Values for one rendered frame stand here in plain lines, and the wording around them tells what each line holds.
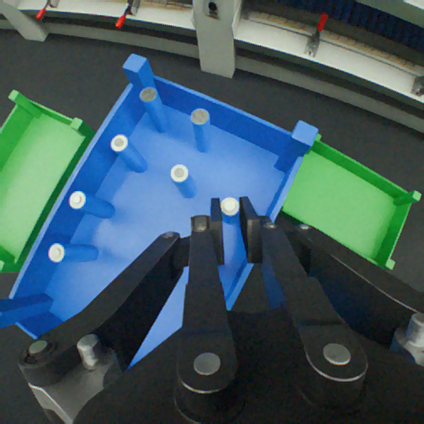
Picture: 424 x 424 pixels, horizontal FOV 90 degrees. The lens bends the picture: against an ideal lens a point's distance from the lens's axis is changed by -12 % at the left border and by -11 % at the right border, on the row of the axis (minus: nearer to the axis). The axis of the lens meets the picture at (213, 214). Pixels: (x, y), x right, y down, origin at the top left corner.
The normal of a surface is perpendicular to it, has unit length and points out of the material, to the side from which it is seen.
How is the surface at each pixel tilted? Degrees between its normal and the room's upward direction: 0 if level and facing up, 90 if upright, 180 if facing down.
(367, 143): 0
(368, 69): 23
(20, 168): 0
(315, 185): 0
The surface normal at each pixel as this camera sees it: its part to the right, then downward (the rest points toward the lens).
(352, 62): -0.16, 0.22
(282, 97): -0.04, -0.15
